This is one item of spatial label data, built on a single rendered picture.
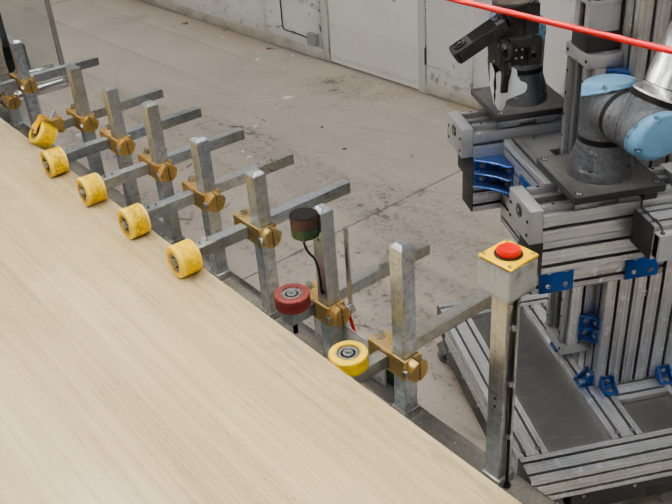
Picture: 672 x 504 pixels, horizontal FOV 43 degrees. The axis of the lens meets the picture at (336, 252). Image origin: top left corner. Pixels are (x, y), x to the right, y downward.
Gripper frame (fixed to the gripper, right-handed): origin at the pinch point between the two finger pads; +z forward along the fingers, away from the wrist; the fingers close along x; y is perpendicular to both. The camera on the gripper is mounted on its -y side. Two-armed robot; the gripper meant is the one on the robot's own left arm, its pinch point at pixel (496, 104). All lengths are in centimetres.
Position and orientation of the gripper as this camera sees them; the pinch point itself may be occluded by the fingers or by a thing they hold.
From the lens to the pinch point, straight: 173.7
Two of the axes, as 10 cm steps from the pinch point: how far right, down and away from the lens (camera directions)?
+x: -1.9, -5.0, 8.4
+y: 9.8, -1.6, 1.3
